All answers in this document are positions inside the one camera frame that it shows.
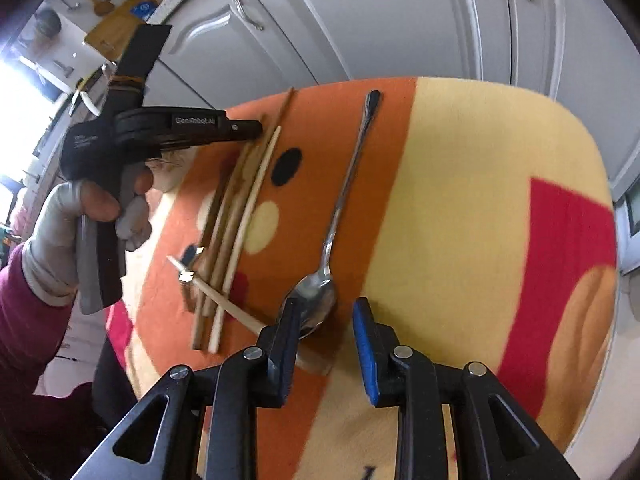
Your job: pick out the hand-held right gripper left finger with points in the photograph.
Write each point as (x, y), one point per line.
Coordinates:
(290, 355)

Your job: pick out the flower printed fleece blanket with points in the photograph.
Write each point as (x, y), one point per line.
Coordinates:
(450, 185)

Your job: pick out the person's left forearm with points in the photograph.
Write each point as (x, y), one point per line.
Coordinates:
(30, 350)

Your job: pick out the person's left hand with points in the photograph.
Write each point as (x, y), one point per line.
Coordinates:
(55, 240)

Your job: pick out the light bamboo chopstick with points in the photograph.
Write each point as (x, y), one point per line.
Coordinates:
(225, 305)
(247, 220)

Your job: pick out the grey cabinet door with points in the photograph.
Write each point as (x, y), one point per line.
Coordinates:
(225, 60)
(565, 35)
(390, 25)

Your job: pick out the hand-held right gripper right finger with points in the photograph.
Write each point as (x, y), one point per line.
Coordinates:
(364, 355)

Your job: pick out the blue white carton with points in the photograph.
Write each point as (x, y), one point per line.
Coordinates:
(145, 8)

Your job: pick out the tan wooden chopstick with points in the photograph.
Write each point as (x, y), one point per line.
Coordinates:
(240, 220)
(225, 240)

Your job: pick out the wooden cutting board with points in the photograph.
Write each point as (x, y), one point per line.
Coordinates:
(112, 30)

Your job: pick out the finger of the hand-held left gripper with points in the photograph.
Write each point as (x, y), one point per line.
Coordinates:
(245, 130)

